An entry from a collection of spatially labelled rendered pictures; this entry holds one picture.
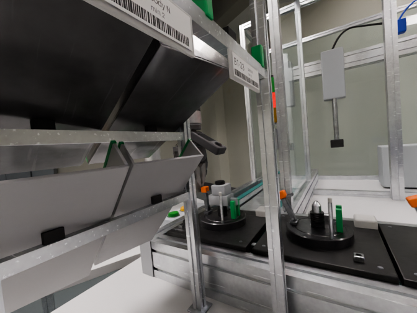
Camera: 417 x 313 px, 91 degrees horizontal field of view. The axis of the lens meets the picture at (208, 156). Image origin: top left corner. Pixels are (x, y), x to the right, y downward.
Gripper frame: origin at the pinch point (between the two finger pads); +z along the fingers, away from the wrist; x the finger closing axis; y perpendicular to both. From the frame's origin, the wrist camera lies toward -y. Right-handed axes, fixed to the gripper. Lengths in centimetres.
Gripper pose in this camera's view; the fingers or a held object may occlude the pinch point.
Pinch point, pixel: (200, 187)
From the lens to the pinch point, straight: 66.3
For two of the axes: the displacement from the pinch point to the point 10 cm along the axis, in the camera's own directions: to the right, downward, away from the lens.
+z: 0.9, 10.0, 0.5
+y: -8.4, 0.5, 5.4
